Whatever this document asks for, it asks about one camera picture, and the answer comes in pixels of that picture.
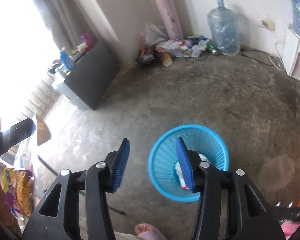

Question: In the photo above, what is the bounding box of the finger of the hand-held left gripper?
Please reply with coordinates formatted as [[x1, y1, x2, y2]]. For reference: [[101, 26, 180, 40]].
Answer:
[[0, 119, 37, 160]]

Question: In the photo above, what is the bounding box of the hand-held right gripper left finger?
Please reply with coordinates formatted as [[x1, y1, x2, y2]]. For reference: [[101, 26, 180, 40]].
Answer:
[[20, 138, 130, 240]]

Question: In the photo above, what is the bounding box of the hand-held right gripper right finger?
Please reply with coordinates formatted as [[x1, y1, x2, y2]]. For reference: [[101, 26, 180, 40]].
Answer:
[[175, 137, 285, 240]]

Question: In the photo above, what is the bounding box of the blue plastic waste basket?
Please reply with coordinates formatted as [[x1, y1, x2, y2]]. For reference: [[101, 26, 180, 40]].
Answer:
[[148, 124, 230, 203]]

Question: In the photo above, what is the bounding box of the white red wrapper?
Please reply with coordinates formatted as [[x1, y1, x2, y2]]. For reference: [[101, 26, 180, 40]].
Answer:
[[174, 162, 190, 190]]

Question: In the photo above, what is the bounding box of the white crumpled paper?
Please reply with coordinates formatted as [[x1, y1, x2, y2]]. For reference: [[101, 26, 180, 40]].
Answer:
[[196, 151, 211, 164]]

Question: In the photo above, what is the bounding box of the wooden board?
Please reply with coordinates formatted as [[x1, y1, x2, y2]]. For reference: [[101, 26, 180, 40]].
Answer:
[[36, 116, 52, 147]]

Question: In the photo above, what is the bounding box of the metal window grille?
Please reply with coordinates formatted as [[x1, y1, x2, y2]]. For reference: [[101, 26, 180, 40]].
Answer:
[[22, 76, 59, 123]]

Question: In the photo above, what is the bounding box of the yellow purple snack packet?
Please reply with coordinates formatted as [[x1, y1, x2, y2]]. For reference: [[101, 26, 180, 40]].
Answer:
[[2, 167, 35, 218]]

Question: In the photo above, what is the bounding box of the black cabinet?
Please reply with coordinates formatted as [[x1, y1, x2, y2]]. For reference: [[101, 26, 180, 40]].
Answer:
[[52, 39, 120, 110]]

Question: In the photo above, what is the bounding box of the pile of rubbish bags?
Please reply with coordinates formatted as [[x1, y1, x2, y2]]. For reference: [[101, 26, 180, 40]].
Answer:
[[155, 36, 210, 57]]

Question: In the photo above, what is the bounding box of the purple container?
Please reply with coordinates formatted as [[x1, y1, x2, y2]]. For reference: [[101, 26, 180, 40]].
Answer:
[[80, 33, 93, 47]]

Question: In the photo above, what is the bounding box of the pink cloth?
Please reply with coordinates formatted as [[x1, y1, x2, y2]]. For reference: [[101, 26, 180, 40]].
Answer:
[[277, 217, 300, 240]]

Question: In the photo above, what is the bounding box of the white plastic bag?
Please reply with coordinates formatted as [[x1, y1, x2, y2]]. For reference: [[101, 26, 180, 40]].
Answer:
[[140, 23, 168, 45]]

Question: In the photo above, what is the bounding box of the grey curtain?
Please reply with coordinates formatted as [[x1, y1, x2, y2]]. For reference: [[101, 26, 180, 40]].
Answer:
[[31, 0, 115, 55]]

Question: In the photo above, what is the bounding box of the large clear water jug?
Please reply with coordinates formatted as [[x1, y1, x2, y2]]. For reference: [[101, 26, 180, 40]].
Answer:
[[207, 0, 241, 55]]

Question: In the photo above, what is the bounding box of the pink spotted roll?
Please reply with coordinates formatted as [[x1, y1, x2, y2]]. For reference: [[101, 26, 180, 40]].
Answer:
[[145, 0, 183, 38]]

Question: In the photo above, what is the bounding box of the white water dispenser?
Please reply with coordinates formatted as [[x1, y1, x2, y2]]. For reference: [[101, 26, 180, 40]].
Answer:
[[282, 24, 300, 84]]

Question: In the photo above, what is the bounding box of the black cable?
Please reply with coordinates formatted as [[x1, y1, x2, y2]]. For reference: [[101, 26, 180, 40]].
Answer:
[[241, 50, 278, 67]]

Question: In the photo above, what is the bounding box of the white cable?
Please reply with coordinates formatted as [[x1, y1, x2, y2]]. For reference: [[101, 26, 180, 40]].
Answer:
[[269, 37, 287, 70]]

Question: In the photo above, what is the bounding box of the wall socket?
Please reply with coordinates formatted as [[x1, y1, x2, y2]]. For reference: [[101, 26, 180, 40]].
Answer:
[[259, 19, 275, 32]]

